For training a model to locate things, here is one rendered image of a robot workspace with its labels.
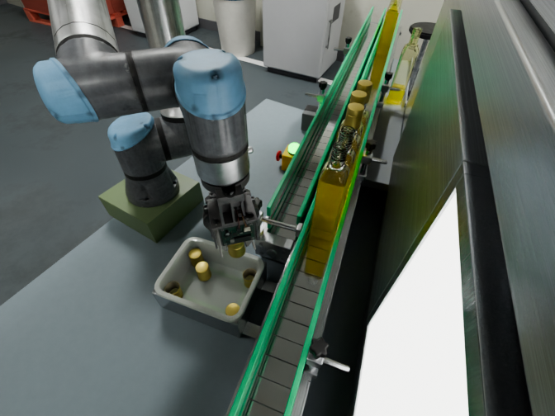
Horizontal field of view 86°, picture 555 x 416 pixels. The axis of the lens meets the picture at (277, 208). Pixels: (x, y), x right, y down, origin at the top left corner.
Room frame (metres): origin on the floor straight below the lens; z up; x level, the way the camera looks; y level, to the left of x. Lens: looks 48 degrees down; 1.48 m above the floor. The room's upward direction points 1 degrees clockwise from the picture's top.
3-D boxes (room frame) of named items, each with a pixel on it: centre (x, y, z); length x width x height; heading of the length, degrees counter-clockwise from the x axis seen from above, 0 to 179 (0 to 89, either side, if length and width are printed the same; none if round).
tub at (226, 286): (0.35, 0.16, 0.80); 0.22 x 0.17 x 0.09; 71
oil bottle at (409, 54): (1.13, -0.46, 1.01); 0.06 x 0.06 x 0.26; 67
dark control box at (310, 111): (1.12, -0.14, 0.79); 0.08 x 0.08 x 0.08; 71
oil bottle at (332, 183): (0.46, -0.12, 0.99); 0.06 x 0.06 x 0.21; 70
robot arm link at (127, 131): (0.65, 0.37, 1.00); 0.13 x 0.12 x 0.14; 114
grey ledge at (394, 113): (1.09, -0.45, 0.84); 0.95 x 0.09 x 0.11; 161
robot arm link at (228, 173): (0.33, 0.07, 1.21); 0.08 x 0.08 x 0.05
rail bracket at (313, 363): (0.14, -0.09, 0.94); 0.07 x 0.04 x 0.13; 71
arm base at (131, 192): (0.64, 0.38, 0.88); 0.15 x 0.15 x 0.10
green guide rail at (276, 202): (1.29, -0.27, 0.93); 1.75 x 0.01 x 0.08; 161
